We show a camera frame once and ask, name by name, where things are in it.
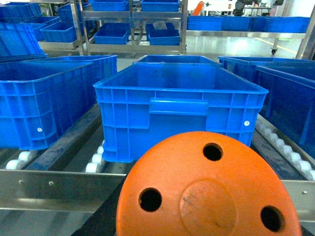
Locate blue bin left front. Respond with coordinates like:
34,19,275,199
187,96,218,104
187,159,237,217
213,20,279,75
0,60,97,150

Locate blue bin right front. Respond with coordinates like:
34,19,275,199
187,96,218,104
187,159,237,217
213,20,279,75
256,64,315,156

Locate blue bin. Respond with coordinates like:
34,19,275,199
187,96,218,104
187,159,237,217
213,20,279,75
256,64,315,156
94,62,268,163
0,60,97,150

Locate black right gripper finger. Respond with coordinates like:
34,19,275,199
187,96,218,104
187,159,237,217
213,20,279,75
72,177,126,236

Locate blue bin centre front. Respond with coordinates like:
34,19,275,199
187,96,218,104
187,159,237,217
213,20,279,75
94,62,268,163

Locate orange cylindrical cap 4680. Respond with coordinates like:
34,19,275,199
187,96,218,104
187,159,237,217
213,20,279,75
116,132,302,236

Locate stainless steel shelf rack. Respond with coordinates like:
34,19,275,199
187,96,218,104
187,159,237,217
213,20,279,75
0,105,315,222

